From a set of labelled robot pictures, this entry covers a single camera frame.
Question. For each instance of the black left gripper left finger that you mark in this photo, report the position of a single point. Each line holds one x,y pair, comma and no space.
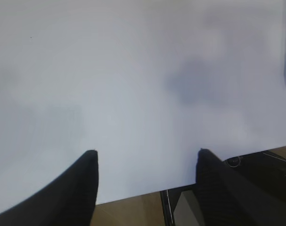
69,200

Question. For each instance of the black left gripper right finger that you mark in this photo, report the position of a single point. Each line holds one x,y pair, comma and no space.
232,193

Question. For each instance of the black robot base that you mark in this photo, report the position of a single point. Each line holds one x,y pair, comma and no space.
263,169

